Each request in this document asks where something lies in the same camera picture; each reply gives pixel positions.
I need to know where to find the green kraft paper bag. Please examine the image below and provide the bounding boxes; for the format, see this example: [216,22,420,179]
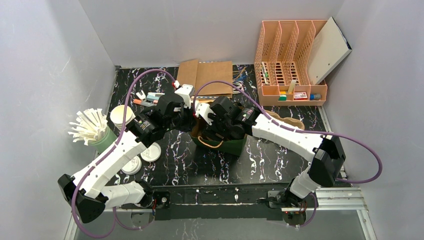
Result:
[189,118,248,157]

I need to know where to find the brown pulp cup carrier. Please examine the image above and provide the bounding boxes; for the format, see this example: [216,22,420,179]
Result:
[266,110,305,130]

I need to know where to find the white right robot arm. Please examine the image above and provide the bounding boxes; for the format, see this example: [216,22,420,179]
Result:
[191,96,346,203]

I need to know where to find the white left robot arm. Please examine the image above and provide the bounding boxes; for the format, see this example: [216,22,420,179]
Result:
[57,93,195,224]

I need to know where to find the teal and orange stapler tools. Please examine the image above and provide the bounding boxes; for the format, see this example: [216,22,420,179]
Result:
[133,90,164,107]

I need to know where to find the white cup lid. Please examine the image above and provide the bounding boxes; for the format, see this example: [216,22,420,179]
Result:
[121,155,142,175]
[141,142,162,163]

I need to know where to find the stack of flat paper bags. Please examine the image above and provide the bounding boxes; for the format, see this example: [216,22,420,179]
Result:
[176,59,233,97]

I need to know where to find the stack of white paper cups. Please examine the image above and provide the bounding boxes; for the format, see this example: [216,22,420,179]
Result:
[110,105,135,131]

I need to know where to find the red and white small box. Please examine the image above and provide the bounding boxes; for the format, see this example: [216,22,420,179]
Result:
[293,92,309,101]

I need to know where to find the green cup of white straws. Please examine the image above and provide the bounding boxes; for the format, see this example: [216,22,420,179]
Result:
[67,108,118,154]

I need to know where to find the grey blue small bottle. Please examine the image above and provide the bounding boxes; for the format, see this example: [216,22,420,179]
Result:
[309,93,322,101]

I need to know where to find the orange plastic file organizer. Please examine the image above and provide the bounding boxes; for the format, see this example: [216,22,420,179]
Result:
[254,20,328,107]

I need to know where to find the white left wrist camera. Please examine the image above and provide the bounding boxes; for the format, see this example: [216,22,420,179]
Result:
[175,84,195,109]

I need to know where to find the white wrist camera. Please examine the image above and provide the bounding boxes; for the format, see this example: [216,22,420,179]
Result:
[175,84,195,109]
[194,102,215,126]

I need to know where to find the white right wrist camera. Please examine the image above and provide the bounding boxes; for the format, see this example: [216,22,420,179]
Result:
[194,102,215,126]

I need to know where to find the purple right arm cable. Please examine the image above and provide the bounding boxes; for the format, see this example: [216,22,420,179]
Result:
[192,80,383,229]

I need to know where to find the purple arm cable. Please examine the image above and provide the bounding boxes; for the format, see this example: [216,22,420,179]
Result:
[192,80,383,229]
[71,68,180,239]

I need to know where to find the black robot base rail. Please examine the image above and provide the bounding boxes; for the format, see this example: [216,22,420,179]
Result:
[120,181,332,221]

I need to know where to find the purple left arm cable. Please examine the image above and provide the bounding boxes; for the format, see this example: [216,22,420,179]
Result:
[71,68,180,239]

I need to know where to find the white board leaning on wall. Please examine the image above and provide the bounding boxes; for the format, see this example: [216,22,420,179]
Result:
[307,17,352,85]

